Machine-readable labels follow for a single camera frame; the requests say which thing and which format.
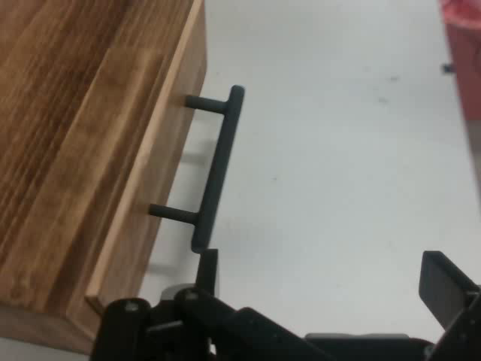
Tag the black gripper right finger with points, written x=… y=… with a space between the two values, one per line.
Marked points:
x=443 y=286

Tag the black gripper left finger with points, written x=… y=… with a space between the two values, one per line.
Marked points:
x=210 y=331

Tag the small black clip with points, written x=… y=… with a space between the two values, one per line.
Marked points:
x=448 y=68

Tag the red bin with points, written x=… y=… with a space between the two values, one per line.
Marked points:
x=466 y=56

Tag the wooden cabinet body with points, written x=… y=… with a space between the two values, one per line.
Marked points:
x=56 y=113

